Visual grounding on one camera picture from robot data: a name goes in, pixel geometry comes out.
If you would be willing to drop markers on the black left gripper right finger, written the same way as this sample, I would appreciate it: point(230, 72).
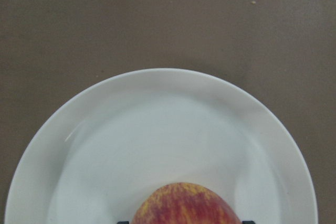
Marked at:
point(248, 222)

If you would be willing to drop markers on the red yellow apple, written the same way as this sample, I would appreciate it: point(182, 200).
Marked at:
point(185, 203)

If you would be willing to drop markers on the white ceramic plate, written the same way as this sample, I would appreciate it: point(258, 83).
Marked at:
point(101, 154)

